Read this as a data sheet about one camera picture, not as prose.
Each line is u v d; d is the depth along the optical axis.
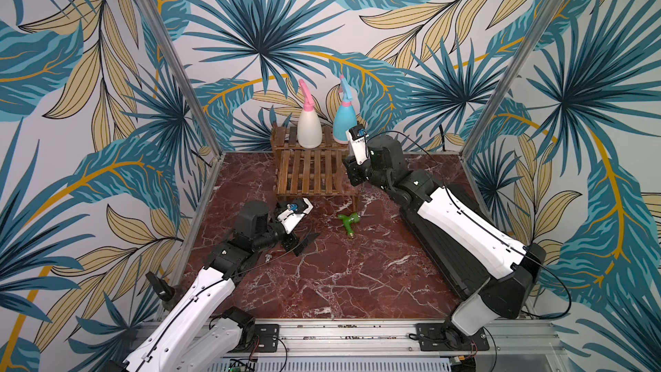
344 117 0.80
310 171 0.93
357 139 0.60
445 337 0.66
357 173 0.64
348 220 0.96
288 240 0.63
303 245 0.64
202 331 0.46
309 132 0.80
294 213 0.60
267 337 0.73
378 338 0.75
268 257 0.88
